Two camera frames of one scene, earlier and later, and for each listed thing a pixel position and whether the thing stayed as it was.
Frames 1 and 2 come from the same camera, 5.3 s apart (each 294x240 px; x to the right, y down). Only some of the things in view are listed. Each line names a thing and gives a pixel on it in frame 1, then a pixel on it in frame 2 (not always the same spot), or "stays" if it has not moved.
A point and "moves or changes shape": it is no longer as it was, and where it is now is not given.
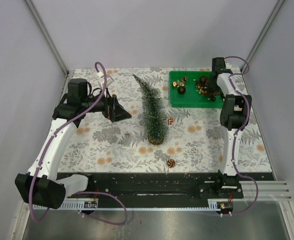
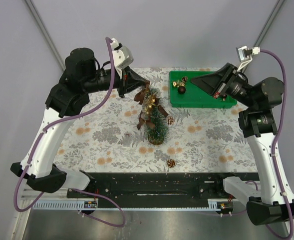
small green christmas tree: x=154 y=116 stays
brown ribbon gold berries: x=201 y=88 moves or changes shape
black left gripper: x=112 y=105 -> x=130 y=80
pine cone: x=170 y=120 stays
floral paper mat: x=195 y=141 stays
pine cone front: x=170 y=163 stays
